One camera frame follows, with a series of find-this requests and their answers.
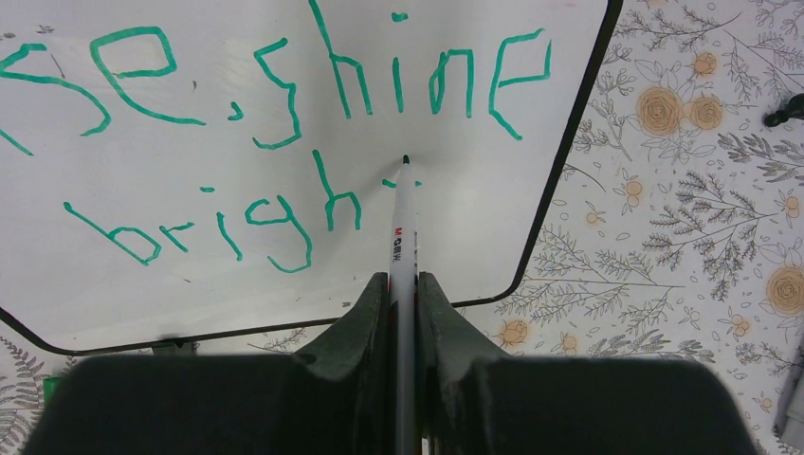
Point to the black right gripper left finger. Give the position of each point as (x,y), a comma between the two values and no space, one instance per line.
(329,397)

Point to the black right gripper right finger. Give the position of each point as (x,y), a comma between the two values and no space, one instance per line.
(483,400)

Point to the green marker pen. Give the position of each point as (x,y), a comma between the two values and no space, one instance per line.
(402,287)

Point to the white whiteboard black frame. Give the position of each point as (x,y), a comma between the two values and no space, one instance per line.
(196,169)

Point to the green marker cap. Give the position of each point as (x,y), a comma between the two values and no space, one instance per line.
(49,387)

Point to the small black knob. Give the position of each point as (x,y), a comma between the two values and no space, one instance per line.
(792,109)

